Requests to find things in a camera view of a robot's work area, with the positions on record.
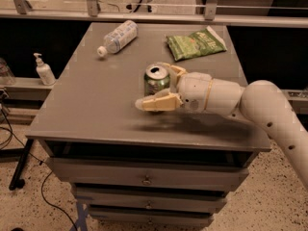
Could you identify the metal railing frame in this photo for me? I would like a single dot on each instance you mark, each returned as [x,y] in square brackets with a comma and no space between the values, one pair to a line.
[258,13]

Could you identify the clear plastic water bottle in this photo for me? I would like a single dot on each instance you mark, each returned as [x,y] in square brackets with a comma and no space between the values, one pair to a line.
[118,38]

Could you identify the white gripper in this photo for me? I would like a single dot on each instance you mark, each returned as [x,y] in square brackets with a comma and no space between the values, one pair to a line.
[193,89]

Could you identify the grey drawer cabinet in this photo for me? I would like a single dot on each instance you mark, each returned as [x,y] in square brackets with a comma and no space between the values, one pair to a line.
[129,165]

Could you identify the black stand leg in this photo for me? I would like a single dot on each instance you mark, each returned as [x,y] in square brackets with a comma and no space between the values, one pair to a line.
[17,182]

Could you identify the white pump dispenser bottle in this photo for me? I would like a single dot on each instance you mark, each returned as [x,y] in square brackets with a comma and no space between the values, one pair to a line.
[44,71]

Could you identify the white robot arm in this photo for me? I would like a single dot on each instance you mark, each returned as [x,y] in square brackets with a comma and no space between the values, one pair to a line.
[261,103]

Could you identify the green soda can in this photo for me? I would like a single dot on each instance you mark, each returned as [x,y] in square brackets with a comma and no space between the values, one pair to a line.
[156,79]

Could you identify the clear glass jar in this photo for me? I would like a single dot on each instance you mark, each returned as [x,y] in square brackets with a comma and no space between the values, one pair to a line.
[6,75]

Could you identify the green chip bag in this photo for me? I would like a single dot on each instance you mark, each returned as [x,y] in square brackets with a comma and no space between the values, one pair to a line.
[198,44]

